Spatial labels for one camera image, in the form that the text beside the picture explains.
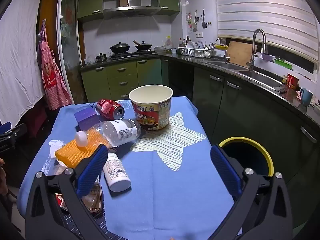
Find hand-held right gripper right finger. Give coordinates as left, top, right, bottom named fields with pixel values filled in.
left=210, top=144, right=294, bottom=240

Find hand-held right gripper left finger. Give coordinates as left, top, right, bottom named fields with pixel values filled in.
left=25, top=144, right=110, bottom=240

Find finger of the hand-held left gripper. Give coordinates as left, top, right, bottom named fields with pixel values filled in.
left=0, top=122, right=27, bottom=140

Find orange foam fruit net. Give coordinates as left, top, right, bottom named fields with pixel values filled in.
left=54, top=127, right=110, bottom=168

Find yellow rimmed black bin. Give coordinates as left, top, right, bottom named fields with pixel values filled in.
left=219, top=137, right=273, bottom=180

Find clear plastic bottle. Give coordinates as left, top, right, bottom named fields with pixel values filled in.
left=75, top=119, right=142, bottom=148

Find purple cardboard box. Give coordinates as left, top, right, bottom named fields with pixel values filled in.
left=74, top=106, right=100, bottom=132

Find person's left hand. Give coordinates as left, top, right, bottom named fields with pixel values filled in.
left=0, top=157, right=9, bottom=196

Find white pill bottle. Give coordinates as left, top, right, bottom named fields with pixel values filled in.
left=103, top=152, right=132, bottom=192

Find foil food tray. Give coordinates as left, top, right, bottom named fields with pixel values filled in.
left=81, top=182, right=104, bottom=212

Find crumpled white wrapper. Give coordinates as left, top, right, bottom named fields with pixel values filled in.
left=47, top=140, right=66, bottom=158

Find red and white packet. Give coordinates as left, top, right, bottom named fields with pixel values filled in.
left=55, top=194, right=66, bottom=208

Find red checkered apron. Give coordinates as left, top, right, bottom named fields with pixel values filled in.
left=37, top=19, right=73, bottom=111

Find red soda can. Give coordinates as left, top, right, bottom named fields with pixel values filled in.
left=96, top=99, right=125, bottom=120

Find blue star tablecloth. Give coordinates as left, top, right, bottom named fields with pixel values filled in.
left=17, top=96, right=240, bottom=240

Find white hanging cloth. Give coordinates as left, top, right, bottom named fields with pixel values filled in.
left=0, top=0, right=46, bottom=128

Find instant noodle paper cup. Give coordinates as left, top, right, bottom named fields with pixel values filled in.
left=129, top=85, right=173, bottom=130

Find green lower cabinets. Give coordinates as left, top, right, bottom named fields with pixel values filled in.
left=80, top=56, right=320, bottom=188

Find green cabinets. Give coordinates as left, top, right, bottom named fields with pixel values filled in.
left=77, top=0, right=181, bottom=22
left=80, top=56, right=320, bottom=188

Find steel kitchen sink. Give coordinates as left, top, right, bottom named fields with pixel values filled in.
left=207, top=60, right=286, bottom=91

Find flower print glass door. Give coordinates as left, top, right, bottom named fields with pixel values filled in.
left=57, top=0, right=86, bottom=101

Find blue mug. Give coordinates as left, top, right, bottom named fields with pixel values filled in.
left=299, top=88, right=314, bottom=107

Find red paper cup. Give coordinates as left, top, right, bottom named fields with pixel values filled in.
left=286, top=73, right=300, bottom=89

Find wooden cutting board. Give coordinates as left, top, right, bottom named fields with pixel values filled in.
left=226, top=41, right=258, bottom=68

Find small steel faucet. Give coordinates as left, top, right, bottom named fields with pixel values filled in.
left=215, top=38, right=230, bottom=63

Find tall steel faucet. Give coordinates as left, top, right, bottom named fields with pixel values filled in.
left=247, top=29, right=267, bottom=72

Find green tray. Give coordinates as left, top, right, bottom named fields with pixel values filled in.
left=274, top=58, right=293, bottom=69

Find gas stove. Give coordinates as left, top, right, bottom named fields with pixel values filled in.
left=110, top=50, right=159, bottom=60

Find white dish rack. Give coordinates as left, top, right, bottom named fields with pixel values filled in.
left=178, top=41, right=217, bottom=58

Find black lidded wok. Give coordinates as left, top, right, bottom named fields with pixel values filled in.
left=109, top=42, right=130, bottom=54

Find green upper cabinets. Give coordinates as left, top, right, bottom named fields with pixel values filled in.
left=77, top=0, right=181, bottom=22

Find hanging kitchen utensils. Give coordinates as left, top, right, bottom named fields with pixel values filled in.
left=186, top=8, right=213, bottom=33

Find white window blind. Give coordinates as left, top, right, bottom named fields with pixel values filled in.
left=213, top=0, right=320, bottom=63

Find steel range hood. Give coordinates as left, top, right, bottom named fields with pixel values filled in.
left=102, top=0, right=162, bottom=17

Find black wok with handle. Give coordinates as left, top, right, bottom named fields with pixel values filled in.
left=133, top=40, right=153, bottom=51

